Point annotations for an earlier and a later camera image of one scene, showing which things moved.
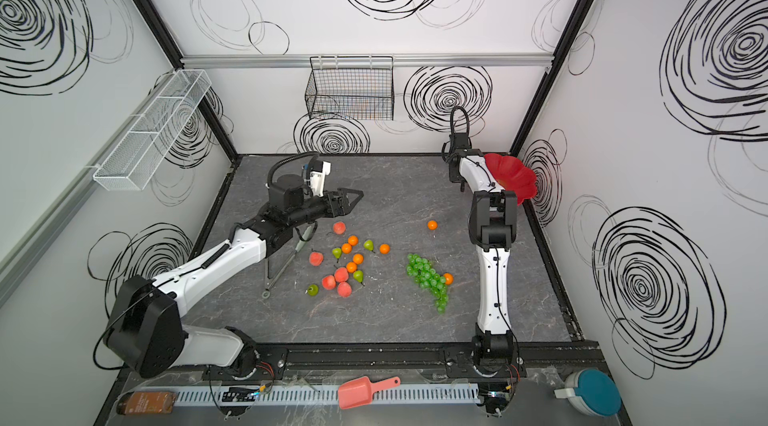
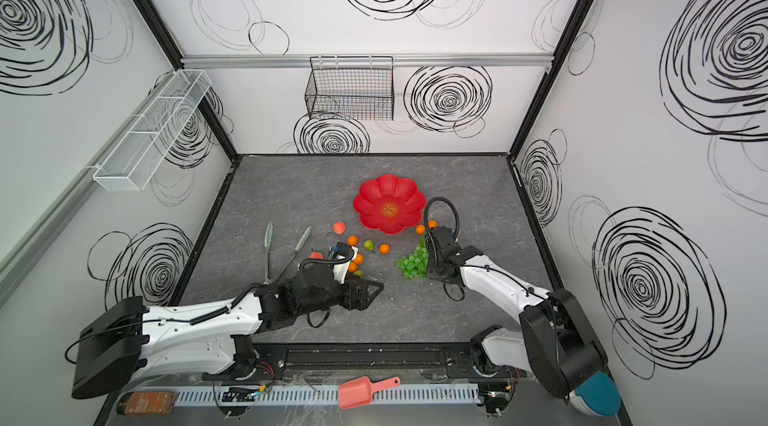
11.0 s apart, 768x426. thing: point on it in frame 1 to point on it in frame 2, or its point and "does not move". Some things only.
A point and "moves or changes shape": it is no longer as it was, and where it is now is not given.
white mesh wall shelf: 151,131 does not move
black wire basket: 351,87 does not move
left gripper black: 335,204 to 354,294
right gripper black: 455,156 to 438,252
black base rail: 446,362 does not move
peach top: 339,228 does not move
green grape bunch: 428,278 moves or changes shape
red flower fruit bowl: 513,175 to 389,203
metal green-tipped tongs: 268,279 does not move
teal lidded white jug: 592,391 does not move
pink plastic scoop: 359,392 does not move
